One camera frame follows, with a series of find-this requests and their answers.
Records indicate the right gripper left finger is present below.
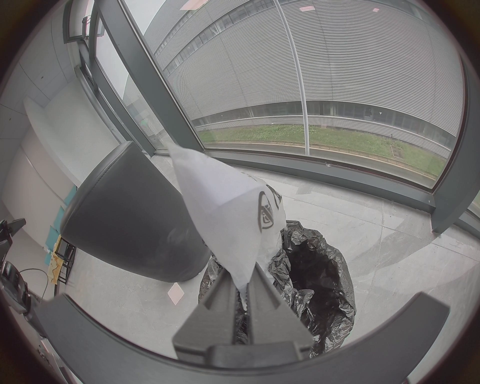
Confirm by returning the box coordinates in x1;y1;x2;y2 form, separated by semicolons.
173;268;239;364

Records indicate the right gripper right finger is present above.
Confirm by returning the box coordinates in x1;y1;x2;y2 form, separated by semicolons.
247;262;314;358

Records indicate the black plastic bag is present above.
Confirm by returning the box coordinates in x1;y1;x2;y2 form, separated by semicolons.
198;219;356;359

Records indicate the white printed wrapper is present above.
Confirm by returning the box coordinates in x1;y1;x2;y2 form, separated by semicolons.
165;142;288;312

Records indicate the dark grey round chair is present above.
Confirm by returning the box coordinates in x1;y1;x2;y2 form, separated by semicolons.
60;140;213;284

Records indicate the window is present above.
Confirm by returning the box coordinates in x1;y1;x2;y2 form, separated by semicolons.
62;0;480;235

